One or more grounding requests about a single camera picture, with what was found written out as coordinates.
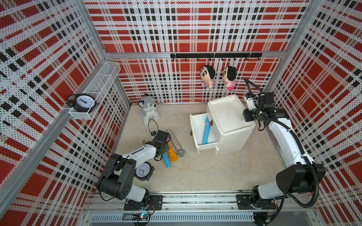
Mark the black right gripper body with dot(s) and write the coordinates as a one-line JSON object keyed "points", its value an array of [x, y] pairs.
{"points": [[250, 115]]}

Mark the blue microphone from drawer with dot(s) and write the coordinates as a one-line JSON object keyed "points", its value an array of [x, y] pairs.
{"points": [[206, 131]]}

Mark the white drawer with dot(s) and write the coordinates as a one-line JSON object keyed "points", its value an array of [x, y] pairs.
{"points": [[197, 129]]}

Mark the silver rhinestone microphone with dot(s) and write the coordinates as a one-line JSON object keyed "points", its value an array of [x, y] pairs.
{"points": [[180, 152]]}

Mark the orange microphone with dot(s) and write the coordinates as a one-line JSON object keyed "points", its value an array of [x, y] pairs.
{"points": [[172, 155]]}

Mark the black alarm clock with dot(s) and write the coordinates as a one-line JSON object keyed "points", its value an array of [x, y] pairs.
{"points": [[144, 172], [82, 103]]}

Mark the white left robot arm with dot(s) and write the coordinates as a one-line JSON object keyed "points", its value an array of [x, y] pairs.
{"points": [[116, 180]]}

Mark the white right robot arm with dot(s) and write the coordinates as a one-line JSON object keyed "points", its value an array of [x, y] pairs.
{"points": [[301, 176]]}

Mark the white plastic drawer cabinet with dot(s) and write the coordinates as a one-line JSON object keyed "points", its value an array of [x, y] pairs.
{"points": [[232, 131]]}

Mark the pink-dressed plush doll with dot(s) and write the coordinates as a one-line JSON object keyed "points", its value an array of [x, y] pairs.
{"points": [[229, 77]]}

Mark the blue-shorts plush doll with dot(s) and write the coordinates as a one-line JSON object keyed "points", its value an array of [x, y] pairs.
{"points": [[207, 74]]}

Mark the grey white husky plush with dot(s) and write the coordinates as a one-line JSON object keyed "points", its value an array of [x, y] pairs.
{"points": [[148, 109]]}

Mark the green circuit board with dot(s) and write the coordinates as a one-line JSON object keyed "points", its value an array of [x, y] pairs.
{"points": [[135, 217]]}

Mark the black alarm clock in basket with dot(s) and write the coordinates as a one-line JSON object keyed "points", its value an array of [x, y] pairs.
{"points": [[82, 103]]}

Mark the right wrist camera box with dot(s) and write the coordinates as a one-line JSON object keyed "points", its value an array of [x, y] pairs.
{"points": [[250, 102]]}

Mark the black wall hook rail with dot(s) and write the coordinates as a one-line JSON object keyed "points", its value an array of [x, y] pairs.
{"points": [[215, 55]]}

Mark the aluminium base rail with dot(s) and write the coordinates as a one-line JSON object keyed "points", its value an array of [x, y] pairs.
{"points": [[203, 208]]}

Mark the white wire wall basket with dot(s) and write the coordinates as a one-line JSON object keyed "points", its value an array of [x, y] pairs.
{"points": [[98, 87]]}

